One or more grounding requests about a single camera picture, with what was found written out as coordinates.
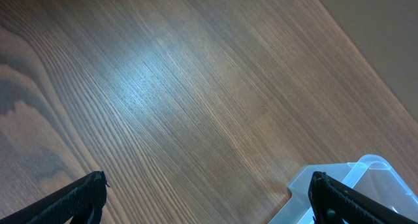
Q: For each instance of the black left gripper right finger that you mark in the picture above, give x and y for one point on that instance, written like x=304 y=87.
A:
x=333 y=202

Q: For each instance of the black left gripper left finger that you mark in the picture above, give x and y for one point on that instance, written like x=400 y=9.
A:
x=79 y=202

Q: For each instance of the clear plastic storage bin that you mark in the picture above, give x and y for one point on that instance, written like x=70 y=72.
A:
x=371 y=176

